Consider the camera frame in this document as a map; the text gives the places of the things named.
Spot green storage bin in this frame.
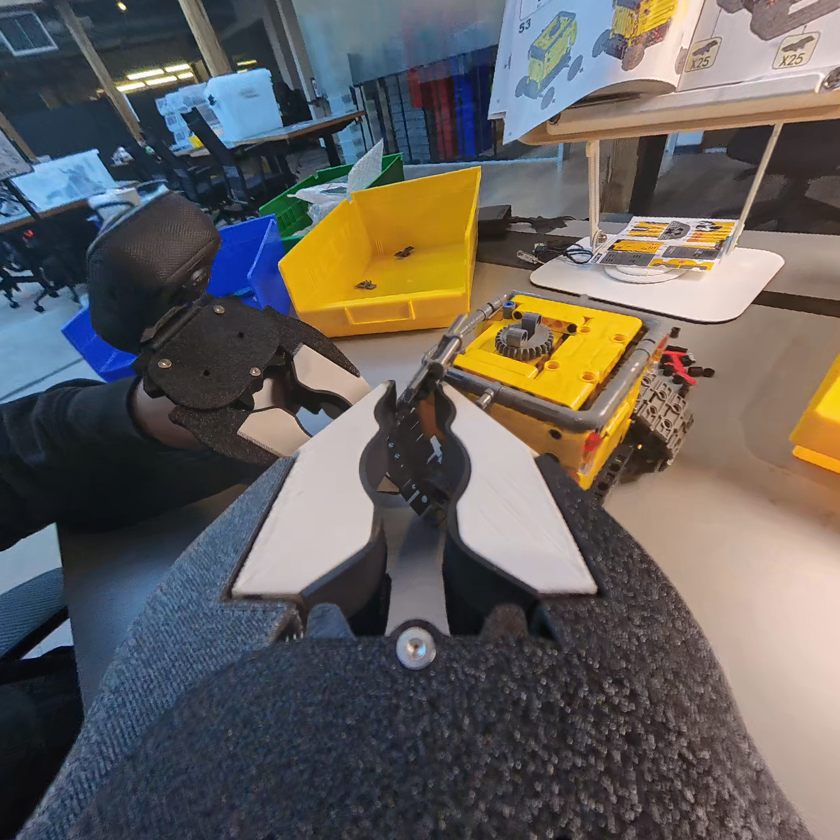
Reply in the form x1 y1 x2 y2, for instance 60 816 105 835
259 154 405 250

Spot white plastic containers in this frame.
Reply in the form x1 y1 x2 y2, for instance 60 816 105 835
155 69 284 145

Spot clear plastic bag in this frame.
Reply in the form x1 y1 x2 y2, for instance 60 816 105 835
296 138 388 224

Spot yellow storage bin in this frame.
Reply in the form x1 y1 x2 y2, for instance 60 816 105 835
279 167 483 340
788 357 840 476

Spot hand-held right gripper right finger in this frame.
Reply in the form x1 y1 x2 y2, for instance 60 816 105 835
434 388 599 599

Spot yellow toy brick bulldozer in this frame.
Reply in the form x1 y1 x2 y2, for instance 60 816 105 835
420 292 697 506

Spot blue storage bin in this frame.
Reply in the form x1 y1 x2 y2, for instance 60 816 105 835
62 214 292 382

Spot person's left forearm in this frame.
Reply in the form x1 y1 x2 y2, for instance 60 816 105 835
0 378 263 552

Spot rack of coloured bins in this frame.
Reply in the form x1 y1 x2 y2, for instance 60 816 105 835
352 46 506 165

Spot white paper booklet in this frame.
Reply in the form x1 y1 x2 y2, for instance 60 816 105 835
489 0 840 143

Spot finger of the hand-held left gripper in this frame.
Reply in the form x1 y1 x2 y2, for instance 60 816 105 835
237 401 349 458
269 339 372 409

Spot person's left hand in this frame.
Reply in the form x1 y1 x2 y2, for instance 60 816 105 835
129 388 214 455

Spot grey toy track chain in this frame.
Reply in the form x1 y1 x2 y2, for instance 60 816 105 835
598 368 697 506
365 329 473 523

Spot pile of small brick pins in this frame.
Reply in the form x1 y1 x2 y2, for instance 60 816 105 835
657 344 716 384

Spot black office chair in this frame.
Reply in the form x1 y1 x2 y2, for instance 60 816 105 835
178 105 270 217

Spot black cable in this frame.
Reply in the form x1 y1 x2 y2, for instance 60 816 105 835
515 234 592 270

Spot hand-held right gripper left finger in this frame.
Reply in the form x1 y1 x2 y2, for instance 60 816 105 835
231 384 397 602

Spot background wooden table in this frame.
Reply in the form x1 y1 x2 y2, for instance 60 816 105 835
184 109 368 172

